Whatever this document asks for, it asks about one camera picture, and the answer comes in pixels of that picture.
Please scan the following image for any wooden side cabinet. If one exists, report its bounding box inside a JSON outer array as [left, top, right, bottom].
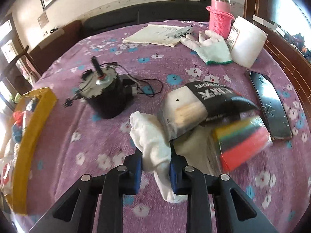
[[254, 21, 311, 112]]

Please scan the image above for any white plastic jar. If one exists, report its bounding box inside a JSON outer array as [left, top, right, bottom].
[[226, 16, 268, 68]]

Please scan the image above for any colourful sponge pack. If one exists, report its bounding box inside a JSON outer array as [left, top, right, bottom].
[[211, 116, 272, 173]]

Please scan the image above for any pink bottle with knit sleeve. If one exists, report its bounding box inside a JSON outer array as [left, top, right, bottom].
[[206, 0, 235, 39]]

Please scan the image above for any white notebook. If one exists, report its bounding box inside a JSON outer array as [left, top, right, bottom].
[[122, 24, 193, 47]]

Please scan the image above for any black smartphone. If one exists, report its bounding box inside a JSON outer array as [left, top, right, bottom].
[[245, 70, 293, 140]]

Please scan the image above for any black labelled wipes bag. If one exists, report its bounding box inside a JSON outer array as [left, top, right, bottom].
[[158, 81, 258, 140]]

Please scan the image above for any black electric motor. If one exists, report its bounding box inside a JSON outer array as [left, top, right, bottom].
[[63, 56, 164, 119]]

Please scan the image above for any black sofa backrest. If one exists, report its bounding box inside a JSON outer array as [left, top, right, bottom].
[[83, 0, 211, 37]]

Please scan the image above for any yellow cardboard tray box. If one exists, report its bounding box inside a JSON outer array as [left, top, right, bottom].
[[4, 87, 57, 215]]

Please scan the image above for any white green-cuffed glove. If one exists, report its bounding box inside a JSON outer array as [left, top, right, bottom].
[[180, 30, 233, 65]]

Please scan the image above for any dark wooden chair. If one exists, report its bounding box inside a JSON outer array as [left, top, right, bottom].
[[1, 45, 41, 95]]

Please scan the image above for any blue red scrubber bundle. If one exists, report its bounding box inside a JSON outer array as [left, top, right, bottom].
[[11, 111, 24, 144]]

